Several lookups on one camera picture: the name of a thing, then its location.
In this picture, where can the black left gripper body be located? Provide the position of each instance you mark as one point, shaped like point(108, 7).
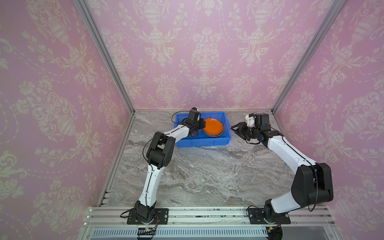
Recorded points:
point(198, 124)

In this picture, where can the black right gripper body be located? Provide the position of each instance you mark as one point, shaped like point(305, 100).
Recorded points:
point(244, 129)

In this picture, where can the orange round plate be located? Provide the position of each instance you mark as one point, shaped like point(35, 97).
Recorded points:
point(213, 126)

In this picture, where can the teal patterned round plate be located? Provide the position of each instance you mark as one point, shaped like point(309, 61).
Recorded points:
point(214, 136)

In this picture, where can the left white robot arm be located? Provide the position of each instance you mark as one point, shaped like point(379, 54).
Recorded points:
point(159, 155)

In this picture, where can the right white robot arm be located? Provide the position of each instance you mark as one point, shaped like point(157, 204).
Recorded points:
point(312, 184)

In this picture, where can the blue plastic bin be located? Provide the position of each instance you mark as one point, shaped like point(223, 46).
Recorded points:
point(203, 140)

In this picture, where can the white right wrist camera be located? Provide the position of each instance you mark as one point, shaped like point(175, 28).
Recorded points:
point(250, 119)

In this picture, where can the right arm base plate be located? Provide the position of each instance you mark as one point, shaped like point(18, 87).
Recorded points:
point(257, 216)

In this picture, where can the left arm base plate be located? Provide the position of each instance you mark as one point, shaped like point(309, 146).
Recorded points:
point(160, 217)

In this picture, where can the aluminium front rail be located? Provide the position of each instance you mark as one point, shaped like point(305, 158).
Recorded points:
point(208, 223)

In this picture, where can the right aluminium corner post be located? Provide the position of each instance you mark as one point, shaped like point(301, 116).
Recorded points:
point(319, 35)

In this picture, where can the aluminium corner post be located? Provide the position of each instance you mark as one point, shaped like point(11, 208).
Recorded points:
point(101, 46)
point(319, 35)

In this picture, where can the left aluminium corner post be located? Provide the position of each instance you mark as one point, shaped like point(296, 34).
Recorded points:
point(101, 46)

